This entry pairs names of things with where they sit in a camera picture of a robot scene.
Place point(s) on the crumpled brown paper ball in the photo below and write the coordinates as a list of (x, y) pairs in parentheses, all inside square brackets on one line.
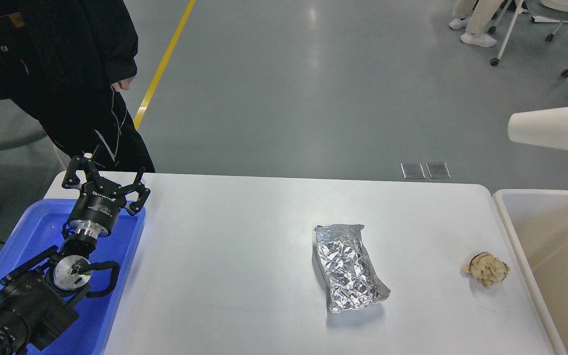
[(487, 269)]

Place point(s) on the white paper cup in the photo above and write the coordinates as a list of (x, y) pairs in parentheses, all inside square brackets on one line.
[(545, 128)]

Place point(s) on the right floor outlet plate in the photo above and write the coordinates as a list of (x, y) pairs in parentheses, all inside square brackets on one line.
[(438, 170)]

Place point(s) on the left floor outlet plate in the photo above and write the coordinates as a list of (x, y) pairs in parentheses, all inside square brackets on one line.
[(412, 170)]

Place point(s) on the floor outlet plate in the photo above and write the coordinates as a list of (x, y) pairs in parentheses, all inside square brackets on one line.
[(438, 170), (412, 170)]

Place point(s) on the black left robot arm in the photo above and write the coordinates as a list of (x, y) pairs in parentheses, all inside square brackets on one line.
[(38, 298)]

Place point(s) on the beige plastic bin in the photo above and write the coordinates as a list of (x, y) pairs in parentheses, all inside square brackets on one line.
[(536, 222)]

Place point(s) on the grey office chair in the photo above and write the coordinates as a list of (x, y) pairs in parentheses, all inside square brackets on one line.
[(23, 142)]

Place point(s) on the silver foil package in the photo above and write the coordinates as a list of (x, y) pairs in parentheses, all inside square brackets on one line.
[(350, 278)]

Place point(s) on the person in black clothes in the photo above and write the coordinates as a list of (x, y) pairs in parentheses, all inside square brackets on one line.
[(66, 63)]

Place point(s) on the seated person beige trousers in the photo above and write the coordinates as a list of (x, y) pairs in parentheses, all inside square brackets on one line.
[(474, 16)]

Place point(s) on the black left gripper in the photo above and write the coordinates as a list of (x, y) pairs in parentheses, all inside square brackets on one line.
[(98, 206)]

